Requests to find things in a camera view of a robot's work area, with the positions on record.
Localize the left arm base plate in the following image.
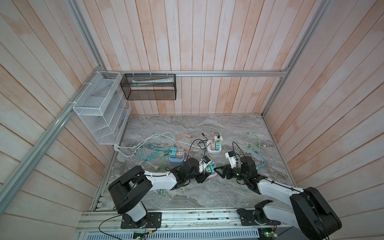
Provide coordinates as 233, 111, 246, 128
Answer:
121, 212, 162, 229

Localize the pink charger on blue strip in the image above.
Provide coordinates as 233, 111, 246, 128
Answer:
176, 150, 185, 159

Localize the teal charger on blue strip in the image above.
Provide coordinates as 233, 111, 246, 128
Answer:
169, 147, 177, 158

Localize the pink multi-head charging cable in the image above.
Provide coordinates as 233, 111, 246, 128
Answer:
175, 133, 193, 160

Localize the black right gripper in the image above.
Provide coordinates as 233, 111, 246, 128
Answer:
214, 163, 247, 181

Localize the blue power strip cube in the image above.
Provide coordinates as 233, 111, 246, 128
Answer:
169, 155, 185, 164

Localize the white wire mesh shelf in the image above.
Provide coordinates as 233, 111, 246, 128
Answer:
73, 72, 132, 145

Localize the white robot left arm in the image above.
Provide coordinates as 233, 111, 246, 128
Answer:
108, 156, 212, 224

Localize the white power strip cube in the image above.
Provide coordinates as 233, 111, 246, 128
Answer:
207, 136, 223, 154

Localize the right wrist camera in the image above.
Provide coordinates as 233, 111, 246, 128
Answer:
225, 151, 238, 169

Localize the light green USB charger plug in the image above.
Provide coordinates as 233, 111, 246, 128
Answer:
206, 164, 212, 174

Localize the black mesh wall basket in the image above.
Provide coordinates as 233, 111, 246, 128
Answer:
120, 73, 177, 101

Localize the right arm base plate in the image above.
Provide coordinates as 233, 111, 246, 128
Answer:
237, 200, 281, 226

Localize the teal multi-head charging cable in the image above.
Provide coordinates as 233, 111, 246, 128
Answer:
251, 149, 267, 171

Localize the teal cable on left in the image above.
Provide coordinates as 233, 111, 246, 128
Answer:
133, 133, 169, 163

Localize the teal USB charger plug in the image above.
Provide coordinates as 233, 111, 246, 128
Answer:
210, 165, 216, 175

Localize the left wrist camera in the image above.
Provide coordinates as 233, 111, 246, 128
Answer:
202, 156, 212, 164

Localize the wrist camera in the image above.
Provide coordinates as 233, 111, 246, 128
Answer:
225, 151, 238, 169
202, 156, 212, 164

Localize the aluminium front rail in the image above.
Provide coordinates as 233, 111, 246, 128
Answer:
76, 208, 325, 233

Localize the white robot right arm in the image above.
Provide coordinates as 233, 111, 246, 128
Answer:
215, 156, 342, 240

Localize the white power cord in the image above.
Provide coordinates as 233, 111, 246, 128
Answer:
113, 131, 193, 158

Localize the pink power strip cube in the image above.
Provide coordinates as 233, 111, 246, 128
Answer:
207, 169, 218, 179

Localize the light green multi-head charging cable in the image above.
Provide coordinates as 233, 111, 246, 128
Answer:
243, 132, 262, 152

